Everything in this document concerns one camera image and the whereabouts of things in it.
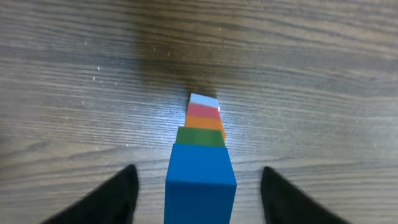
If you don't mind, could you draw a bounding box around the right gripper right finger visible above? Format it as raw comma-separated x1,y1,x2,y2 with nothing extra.
260,166,352,224

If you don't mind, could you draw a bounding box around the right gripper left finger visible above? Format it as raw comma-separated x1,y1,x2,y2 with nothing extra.
40,164,139,224

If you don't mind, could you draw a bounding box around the blue cube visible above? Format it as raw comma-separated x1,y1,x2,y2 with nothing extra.
164,143,238,224

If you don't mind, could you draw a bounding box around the green cube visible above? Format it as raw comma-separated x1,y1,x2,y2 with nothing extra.
175,126,226,148

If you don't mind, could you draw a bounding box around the orange cube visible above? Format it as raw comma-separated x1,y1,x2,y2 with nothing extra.
184,114,227,142

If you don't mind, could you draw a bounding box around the pink cube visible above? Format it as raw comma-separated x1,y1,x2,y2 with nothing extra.
186,102,222,121

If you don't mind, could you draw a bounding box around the white cube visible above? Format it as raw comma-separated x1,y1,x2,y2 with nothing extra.
188,92,221,113

